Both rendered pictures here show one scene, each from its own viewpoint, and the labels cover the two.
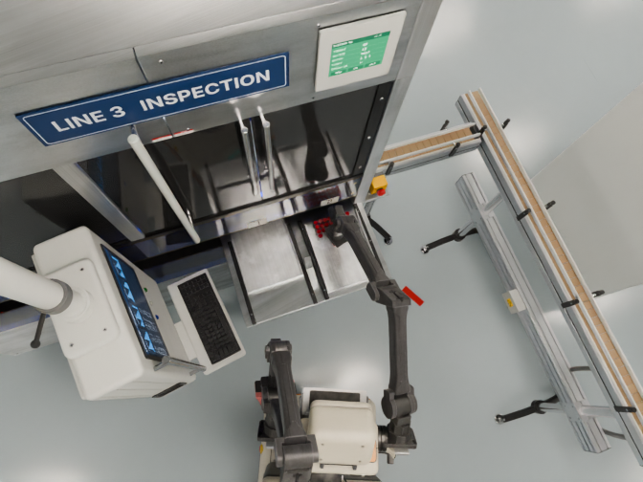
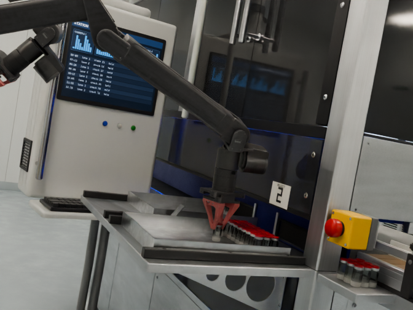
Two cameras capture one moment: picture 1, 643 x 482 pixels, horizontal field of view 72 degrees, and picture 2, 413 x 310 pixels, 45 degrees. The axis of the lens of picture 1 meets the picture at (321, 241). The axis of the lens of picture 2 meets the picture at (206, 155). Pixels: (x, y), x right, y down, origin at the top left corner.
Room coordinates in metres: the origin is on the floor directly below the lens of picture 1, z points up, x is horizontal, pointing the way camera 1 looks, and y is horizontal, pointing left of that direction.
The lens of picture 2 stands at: (0.73, -1.30, 1.16)
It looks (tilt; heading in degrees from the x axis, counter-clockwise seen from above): 3 degrees down; 95
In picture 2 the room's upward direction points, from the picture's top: 10 degrees clockwise
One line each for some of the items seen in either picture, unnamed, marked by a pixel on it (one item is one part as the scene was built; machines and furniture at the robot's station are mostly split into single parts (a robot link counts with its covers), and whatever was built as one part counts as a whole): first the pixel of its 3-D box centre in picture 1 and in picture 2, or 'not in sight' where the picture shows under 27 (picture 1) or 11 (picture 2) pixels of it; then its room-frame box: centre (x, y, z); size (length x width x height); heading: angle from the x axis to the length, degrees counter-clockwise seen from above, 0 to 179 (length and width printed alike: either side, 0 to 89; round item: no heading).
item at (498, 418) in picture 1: (535, 406); not in sight; (0.19, -1.48, 0.07); 0.50 x 0.08 x 0.14; 121
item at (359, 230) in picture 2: (377, 183); (351, 229); (0.97, -0.20, 0.99); 0.08 x 0.07 x 0.07; 31
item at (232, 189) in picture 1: (188, 184); (224, 32); (0.56, 0.47, 1.50); 0.47 x 0.01 x 0.59; 121
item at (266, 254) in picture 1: (264, 250); (190, 209); (0.57, 0.25, 0.90); 0.34 x 0.26 x 0.04; 31
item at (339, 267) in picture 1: (342, 250); (202, 235); (0.65, -0.10, 0.90); 0.34 x 0.26 x 0.04; 30
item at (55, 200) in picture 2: (208, 317); (100, 206); (0.23, 0.43, 0.82); 0.40 x 0.14 x 0.02; 39
